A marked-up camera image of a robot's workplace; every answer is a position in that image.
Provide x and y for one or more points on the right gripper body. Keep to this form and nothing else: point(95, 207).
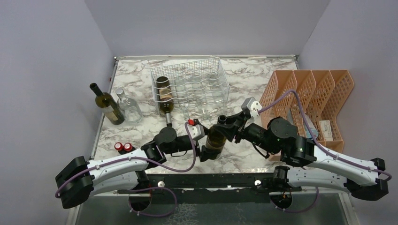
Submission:
point(241, 131)

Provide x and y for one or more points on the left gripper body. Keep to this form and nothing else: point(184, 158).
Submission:
point(202, 153)

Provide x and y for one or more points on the green wine bottle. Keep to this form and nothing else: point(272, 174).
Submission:
point(107, 104)
point(166, 103)
point(215, 140)

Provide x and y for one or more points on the clear glass bottle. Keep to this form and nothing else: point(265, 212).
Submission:
point(183, 96)
point(199, 90)
point(219, 89)

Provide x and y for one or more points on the green wine bottle front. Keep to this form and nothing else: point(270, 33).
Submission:
point(166, 103)

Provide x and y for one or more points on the clear bottle silver cap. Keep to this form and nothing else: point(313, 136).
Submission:
point(129, 107)

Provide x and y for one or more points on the green wine bottle back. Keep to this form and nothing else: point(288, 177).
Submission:
point(107, 104)

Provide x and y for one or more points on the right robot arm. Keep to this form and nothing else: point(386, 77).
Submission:
point(306, 163)

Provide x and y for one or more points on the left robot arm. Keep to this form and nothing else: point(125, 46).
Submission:
point(81, 179)

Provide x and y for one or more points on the red capped small bottle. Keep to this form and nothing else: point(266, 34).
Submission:
point(119, 147)

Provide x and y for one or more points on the orange plastic file organizer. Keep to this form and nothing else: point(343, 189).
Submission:
point(322, 94)

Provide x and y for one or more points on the blue white tape dispenser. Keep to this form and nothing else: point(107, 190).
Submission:
point(312, 128)

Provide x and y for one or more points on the white label card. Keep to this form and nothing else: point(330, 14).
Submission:
point(326, 130)

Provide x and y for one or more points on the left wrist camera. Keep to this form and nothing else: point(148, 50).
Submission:
point(196, 130)

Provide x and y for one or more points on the white wire wine rack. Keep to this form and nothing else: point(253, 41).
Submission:
point(204, 66)

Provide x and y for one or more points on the black front mounting rail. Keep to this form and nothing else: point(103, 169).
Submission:
point(226, 187)

